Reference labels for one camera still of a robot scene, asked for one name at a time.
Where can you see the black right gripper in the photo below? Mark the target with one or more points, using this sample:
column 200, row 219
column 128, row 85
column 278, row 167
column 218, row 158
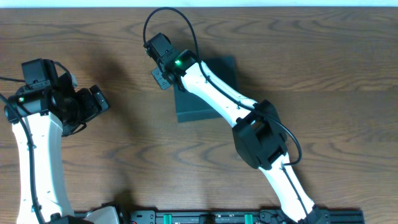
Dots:
column 160, row 72

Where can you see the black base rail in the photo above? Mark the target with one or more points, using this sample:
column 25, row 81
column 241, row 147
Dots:
column 267, row 216

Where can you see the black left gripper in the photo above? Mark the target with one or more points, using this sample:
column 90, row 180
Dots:
column 97, row 98

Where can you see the black gift box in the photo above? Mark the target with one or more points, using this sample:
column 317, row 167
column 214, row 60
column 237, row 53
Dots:
column 189, row 107

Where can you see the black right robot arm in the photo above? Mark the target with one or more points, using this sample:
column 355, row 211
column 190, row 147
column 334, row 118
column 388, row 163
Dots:
column 259, row 136

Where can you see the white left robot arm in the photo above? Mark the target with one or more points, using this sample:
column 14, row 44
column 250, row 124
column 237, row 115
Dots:
column 44, row 196

